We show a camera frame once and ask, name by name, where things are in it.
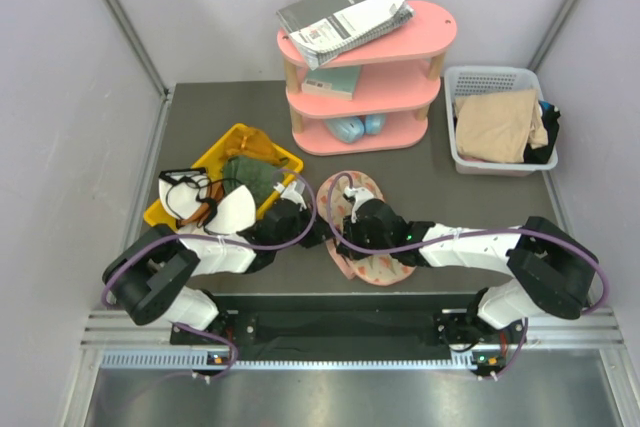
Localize grey cable duct rail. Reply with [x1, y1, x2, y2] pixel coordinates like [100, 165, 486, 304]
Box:
[100, 350, 501, 372]

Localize green garment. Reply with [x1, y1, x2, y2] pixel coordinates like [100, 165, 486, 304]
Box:
[222, 155, 279, 206]

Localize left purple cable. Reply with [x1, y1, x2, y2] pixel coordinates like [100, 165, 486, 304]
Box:
[102, 167, 318, 383]

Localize grey plastic basket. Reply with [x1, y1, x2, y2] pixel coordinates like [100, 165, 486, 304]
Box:
[442, 66, 558, 177]

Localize purple cable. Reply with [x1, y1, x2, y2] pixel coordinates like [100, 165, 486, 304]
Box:
[329, 171, 611, 381]
[102, 167, 318, 383]

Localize floral mesh laundry bag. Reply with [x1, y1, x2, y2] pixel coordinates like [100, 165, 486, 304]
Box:
[316, 174, 415, 287]

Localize orange mesh garment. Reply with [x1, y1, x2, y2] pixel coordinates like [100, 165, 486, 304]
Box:
[222, 127, 288, 167]

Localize pink three-tier shelf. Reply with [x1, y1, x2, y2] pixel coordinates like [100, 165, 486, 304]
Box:
[277, 0, 457, 156]

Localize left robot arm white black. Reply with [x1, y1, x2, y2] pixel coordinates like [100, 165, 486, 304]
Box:
[103, 199, 333, 344]

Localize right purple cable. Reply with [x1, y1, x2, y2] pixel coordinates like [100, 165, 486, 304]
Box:
[329, 171, 611, 381]

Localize grey spiral notebook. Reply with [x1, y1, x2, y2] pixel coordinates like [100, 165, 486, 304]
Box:
[277, 0, 414, 70]

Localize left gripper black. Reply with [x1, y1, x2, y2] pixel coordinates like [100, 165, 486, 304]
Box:
[273, 201, 339, 251]

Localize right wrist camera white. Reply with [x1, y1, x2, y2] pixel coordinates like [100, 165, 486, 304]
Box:
[343, 186, 377, 223]

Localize light blue slippers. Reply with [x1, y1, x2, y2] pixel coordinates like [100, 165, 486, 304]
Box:
[324, 114, 386, 144]

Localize black garment in basket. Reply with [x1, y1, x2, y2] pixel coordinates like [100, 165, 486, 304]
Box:
[524, 100, 561, 165]

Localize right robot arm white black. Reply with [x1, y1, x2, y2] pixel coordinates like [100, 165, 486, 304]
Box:
[334, 199, 598, 343]

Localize teal book on shelf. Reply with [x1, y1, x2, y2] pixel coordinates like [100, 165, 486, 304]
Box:
[301, 66, 361, 101]

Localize beige folded garment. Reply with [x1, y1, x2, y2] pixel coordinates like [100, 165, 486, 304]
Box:
[454, 89, 546, 164]

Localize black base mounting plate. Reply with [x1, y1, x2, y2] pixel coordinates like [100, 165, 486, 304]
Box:
[169, 294, 506, 362]

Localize white bra black straps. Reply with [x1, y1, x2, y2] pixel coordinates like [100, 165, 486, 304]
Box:
[158, 168, 259, 237]

